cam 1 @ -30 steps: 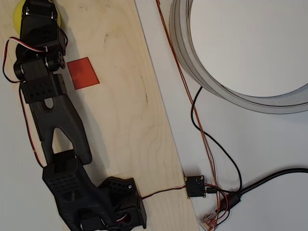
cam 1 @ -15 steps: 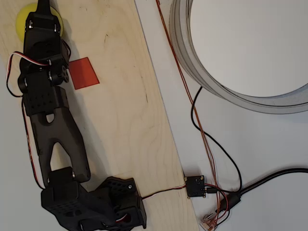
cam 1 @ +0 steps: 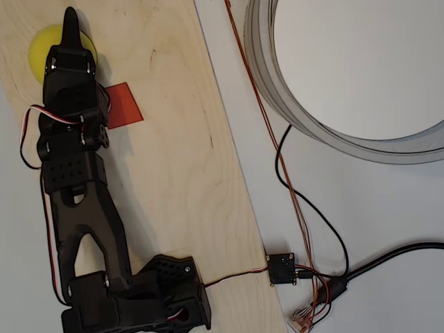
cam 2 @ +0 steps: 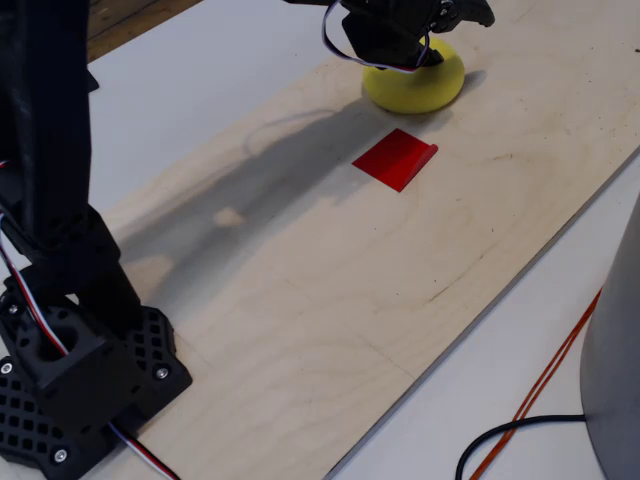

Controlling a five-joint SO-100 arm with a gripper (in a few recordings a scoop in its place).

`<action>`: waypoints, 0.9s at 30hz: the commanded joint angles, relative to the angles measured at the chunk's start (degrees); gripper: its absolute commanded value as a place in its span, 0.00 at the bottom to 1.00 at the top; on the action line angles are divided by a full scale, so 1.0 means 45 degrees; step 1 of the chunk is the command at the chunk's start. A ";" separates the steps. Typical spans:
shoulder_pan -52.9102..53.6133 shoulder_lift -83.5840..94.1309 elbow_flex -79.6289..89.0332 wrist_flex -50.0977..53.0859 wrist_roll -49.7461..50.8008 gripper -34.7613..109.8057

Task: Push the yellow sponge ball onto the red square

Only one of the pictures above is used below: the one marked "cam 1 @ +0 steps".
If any yellow foam ball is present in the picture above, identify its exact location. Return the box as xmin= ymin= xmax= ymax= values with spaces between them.
xmin=28 ymin=24 xmax=99 ymax=86

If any red paper square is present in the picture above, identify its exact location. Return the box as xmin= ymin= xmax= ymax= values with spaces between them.
xmin=103 ymin=82 xmax=144 ymax=130

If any light plywood board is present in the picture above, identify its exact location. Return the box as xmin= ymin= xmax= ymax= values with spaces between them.
xmin=0 ymin=0 xmax=289 ymax=333

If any large grey round rim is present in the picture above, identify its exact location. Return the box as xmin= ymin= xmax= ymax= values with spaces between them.
xmin=244 ymin=0 xmax=444 ymax=166

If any small black controller board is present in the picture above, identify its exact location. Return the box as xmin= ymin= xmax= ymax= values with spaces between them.
xmin=265 ymin=252 xmax=298 ymax=287

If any white red black servo cable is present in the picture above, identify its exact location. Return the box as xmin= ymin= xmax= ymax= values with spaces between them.
xmin=95 ymin=83 xmax=114 ymax=112
xmin=203 ymin=265 xmax=271 ymax=289
xmin=19 ymin=105 xmax=86 ymax=171

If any thin copper wire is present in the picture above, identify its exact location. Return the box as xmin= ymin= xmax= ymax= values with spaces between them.
xmin=225 ymin=0 xmax=315 ymax=313
xmin=224 ymin=0 xmax=317 ymax=311

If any thin black cable with plug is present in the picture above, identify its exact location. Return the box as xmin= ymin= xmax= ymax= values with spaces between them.
xmin=275 ymin=124 xmax=350 ymax=281

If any clear plastic wire connector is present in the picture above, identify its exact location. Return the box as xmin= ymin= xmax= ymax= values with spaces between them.
xmin=287 ymin=307 xmax=317 ymax=333

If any black cable connector sleeve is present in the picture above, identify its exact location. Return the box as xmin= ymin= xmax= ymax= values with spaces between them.
xmin=318 ymin=279 xmax=350 ymax=307

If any thick black cable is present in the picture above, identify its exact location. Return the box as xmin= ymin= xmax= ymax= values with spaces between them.
xmin=348 ymin=244 xmax=444 ymax=282
xmin=346 ymin=241 xmax=444 ymax=277

